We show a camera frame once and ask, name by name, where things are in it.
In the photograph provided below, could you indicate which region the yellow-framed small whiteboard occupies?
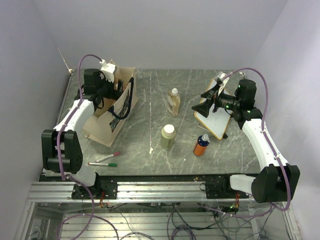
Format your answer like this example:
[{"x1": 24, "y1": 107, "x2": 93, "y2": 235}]
[{"x1": 194, "y1": 77, "x2": 232, "y2": 141}]

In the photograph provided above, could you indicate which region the amber liquid bottle white cap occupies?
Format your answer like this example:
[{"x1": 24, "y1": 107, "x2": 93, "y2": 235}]
[{"x1": 167, "y1": 88, "x2": 181, "y2": 117}]

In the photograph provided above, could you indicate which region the red-capped white marker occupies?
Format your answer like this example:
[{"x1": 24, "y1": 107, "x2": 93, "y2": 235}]
[{"x1": 95, "y1": 151, "x2": 120, "y2": 163}]

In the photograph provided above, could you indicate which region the green-capped white marker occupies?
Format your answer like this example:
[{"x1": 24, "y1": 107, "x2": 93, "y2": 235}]
[{"x1": 88, "y1": 162, "x2": 118, "y2": 167}]

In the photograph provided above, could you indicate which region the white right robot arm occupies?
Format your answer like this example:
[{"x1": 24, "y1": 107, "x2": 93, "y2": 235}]
[{"x1": 192, "y1": 78, "x2": 300, "y2": 203}]

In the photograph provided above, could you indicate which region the beige canvas tote bag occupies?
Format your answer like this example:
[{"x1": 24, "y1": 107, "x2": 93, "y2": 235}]
[{"x1": 82, "y1": 60, "x2": 138, "y2": 147}]

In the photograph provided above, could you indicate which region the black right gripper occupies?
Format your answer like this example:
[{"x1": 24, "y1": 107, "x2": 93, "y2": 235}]
[{"x1": 192, "y1": 83, "x2": 241, "y2": 117}]

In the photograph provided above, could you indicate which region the aluminium mounting rail frame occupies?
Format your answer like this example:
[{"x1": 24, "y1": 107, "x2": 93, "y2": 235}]
[{"x1": 14, "y1": 174, "x2": 301, "y2": 240}]

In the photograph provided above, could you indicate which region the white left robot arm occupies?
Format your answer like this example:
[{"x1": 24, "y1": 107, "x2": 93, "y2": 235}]
[{"x1": 41, "y1": 64, "x2": 123, "y2": 199}]

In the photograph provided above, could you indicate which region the pale green bottle cream cap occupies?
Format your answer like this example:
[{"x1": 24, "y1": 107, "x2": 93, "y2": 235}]
[{"x1": 160, "y1": 124, "x2": 176, "y2": 149}]

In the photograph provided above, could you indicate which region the orange blue pump bottle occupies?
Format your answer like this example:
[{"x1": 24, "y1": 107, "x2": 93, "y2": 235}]
[{"x1": 193, "y1": 134, "x2": 211, "y2": 157}]

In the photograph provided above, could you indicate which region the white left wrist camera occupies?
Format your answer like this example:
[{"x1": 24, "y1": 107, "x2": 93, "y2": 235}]
[{"x1": 99, "y1": 59, "x2": 117, "y2": 83}]

